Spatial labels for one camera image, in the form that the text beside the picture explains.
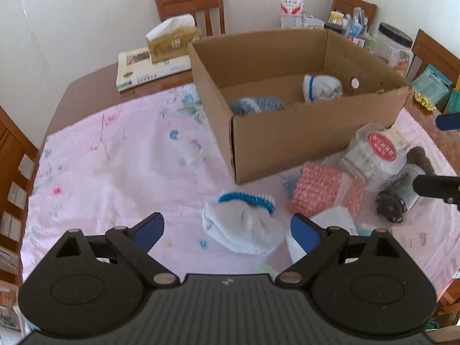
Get translucent white plastic box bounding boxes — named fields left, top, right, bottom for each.
left=286, top=206, right=358, bottom=263

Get blue plush doll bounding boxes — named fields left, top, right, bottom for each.
left=356, top=223, right=375, bottom=237

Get pink knit sock roll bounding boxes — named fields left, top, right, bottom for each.
left=290, top=162, right=366, bottom=220

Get clear jar black hair ties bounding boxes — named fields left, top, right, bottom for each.
left=374, top=163, right=427, bottom=226

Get clear container red label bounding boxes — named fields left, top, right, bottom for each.
left=337, top=123, right=409, bottom=192

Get white sock blue band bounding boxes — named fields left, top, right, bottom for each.
left=202, top=191, right=285, bottom=256
left=302, top=75, right=343, bottom=103

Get blue speckled knit sock roll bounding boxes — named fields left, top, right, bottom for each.
left=229, top=97, right=285, bottom=115

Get small pink carton box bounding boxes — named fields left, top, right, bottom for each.
left=391, top=199, right=459, bottom=259

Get small clear jar dark contents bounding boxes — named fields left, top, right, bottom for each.
left=406, top=146, right=435, bottom=175

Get green C&S tissue pack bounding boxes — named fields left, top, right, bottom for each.
left=253, top=263, right=278, bottom=278

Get teal yellow gift bag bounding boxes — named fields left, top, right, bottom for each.
left=444, top=89, right=460, bottom=114

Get gold ornament coaster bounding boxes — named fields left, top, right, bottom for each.
left=413, top=91, right=437, bottom=114

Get teal foil pouch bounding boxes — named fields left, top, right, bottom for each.
left=412, top=65, right=452, bottom=104

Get wooden chair far right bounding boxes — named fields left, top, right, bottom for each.
left=409, top=29, right=460, bottom=83

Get wooden chair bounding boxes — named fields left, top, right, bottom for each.
left=155, top=0, right=225, bottom=37
left=409, top=29, right=460, bottom=83
left=331, top=0, right=377, bottom=26
left=1, top=110, right=38, bottom=286

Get pink floral tablecloth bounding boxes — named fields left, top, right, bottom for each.
left=20, top=84, right=459, bottom=294

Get large jar black lid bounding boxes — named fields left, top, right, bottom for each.
left=369, top=22, right=413, bottom=77

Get wooden chair left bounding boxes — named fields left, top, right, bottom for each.
left=1, top=110, right=38, bottom=286

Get small jar dark lid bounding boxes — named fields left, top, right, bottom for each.
left=323, top=23, right=345, bottom=35

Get cardboard box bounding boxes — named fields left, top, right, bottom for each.
left=189, top=30, right=413, bottom=185

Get yellow lid bottle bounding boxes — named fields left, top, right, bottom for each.
left=328, top=10, right=344, bottom=26

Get wooden chair back right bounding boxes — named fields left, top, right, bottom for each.
left=331, top=0, right=377, bottom=26

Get white green book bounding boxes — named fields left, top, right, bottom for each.
left=116, top=47, right=191, bottom=92

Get plastic water bottle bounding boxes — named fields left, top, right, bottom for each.
left=281, top=0, right=305, bottom=29

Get gold tissue box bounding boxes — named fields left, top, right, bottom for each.
left=146, top=13, right=202, bottom=63

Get wooden chair back centre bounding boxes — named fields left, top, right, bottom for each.
left=155, top=0, right=225, bottom=37

